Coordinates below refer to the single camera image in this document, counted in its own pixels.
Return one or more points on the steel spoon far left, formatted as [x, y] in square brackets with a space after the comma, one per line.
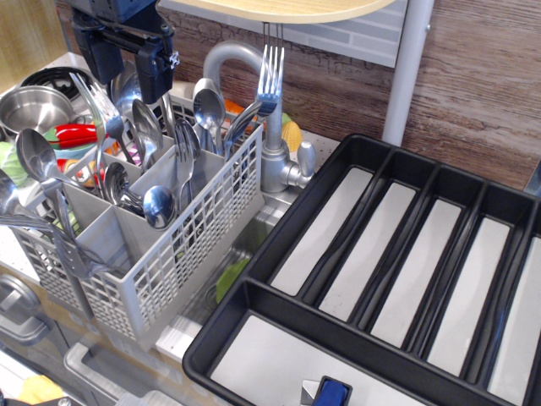
[38, 158]

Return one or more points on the black stove burner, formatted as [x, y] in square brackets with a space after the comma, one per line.
[59, 79]

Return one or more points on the wooden shelf board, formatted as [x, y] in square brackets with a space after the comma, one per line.
[287, 12]

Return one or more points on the red toy chili pepper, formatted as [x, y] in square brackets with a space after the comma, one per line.
[71, 136]

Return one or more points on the steel spatula front left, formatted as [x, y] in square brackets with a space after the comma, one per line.
[74, 257]

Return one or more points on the steel fork left tall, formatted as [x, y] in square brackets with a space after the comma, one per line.
[99, 122]

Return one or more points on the steel spoon back left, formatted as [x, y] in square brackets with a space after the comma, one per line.
[125, 89]

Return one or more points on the steel spoon back right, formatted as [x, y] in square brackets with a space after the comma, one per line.
[210, 111]

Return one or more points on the black cutlery tray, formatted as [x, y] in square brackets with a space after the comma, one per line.
[404, 280]

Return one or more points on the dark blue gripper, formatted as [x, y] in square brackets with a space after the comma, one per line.
[134, 26]

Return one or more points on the yellow toy corn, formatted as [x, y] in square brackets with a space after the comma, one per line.
[291, 133]

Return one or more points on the big steel spoon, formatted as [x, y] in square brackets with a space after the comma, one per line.
[148, 131]

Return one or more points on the steel fork basket centre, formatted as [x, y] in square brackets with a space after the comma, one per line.
[188, 150]

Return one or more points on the silver toy faucet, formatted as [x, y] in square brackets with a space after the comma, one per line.
[278, 170]

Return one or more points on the grey plastic cutlery basket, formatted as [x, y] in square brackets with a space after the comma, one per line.
[160, 270]

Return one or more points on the green toy in sink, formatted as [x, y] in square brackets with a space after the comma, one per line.
[228, 277]

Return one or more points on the tall steel fork right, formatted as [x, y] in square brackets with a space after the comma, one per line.
[269, 88]

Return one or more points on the steel pot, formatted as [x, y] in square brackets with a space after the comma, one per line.
[34, 107]

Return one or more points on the steel spoon front centre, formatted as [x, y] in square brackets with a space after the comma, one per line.
[159, 207]

